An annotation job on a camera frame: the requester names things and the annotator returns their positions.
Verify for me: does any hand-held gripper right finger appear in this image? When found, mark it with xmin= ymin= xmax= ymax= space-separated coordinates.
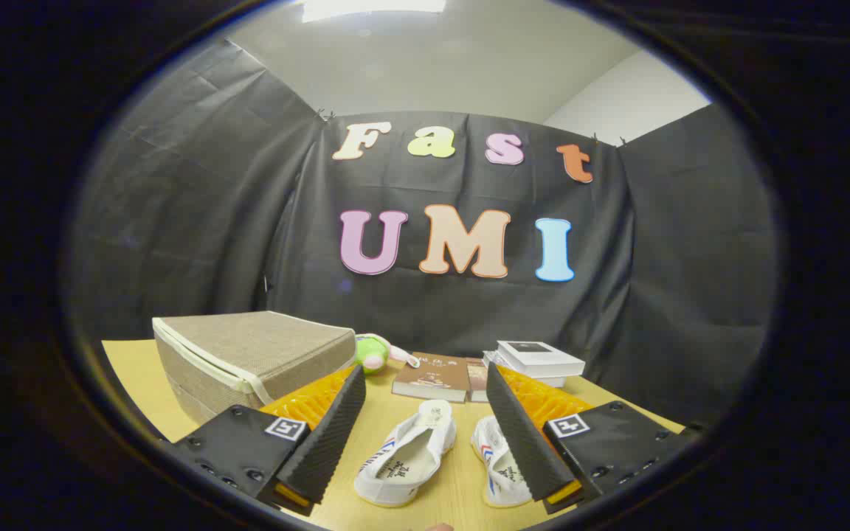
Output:
xmin=486 ymin=361 xmax=708 ymax=516

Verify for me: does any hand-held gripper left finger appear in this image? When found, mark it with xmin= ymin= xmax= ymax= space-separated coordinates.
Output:
xmin=172 ymin=364 xmax=367 ymax=517

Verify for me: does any white canvas shoe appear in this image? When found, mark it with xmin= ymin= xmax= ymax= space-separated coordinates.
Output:
xmin=353 ymin=399 xmax=457 ymax=508
xmin=471 ymin=414 xmax=534 ymax=508

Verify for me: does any beige fabric storage box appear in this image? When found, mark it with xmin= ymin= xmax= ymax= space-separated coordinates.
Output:
xmin=152 ymin=310 xmax=357 ymax=426

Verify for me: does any white book with patterned cover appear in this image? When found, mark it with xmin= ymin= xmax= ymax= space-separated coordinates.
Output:
xmin=483 ymin=350 xmax=567 ymax=389

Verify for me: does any brown book under white books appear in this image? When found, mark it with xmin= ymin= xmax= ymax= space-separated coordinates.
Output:
xmin=467 ymin=358 xmax=490 ymax=403

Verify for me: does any white book with dark picture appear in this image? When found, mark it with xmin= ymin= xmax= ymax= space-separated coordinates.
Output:
xmin=497 ymin=340 xmax=586 ymax=379

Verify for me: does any green and pink plush toy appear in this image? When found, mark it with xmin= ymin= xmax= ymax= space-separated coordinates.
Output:
xmin=355 ymin=333 xmax=421 ymax=375

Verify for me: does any brown book with cover picture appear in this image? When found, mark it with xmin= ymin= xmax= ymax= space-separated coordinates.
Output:
xmin=391 ymin=352 xmax=474 ymax=403

